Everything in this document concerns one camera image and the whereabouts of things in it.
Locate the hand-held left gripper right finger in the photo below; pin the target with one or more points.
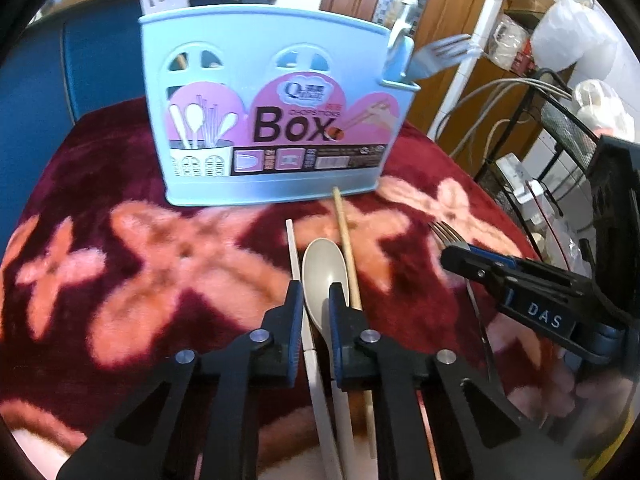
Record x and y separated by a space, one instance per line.
334 332

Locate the metal fork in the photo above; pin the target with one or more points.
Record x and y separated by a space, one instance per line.
447 235

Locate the large white plastic bag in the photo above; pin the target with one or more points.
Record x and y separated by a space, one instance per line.
570 30

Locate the blue kitchen cabinet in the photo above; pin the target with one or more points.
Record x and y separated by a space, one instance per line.
100 70

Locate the small white plastic bag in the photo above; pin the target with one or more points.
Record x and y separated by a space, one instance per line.
602 110

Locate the clear plastic bag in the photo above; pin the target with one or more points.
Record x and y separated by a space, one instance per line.
510 40

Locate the light blue plastic fork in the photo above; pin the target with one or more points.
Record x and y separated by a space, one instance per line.
435 57

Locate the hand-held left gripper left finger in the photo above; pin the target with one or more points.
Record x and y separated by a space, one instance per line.
296 332

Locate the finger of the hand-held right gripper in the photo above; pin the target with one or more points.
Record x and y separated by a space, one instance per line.
540 275
480 265

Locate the white chopstick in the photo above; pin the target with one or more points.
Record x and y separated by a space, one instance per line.
294 255

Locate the red floral blanket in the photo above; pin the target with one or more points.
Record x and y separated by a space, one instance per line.
100 185

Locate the beige spoon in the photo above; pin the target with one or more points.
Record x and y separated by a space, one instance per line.
322 265

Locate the white power strip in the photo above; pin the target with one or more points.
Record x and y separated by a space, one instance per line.
525 180

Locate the light blue utensil holder box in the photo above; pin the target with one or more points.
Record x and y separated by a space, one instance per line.
240 30

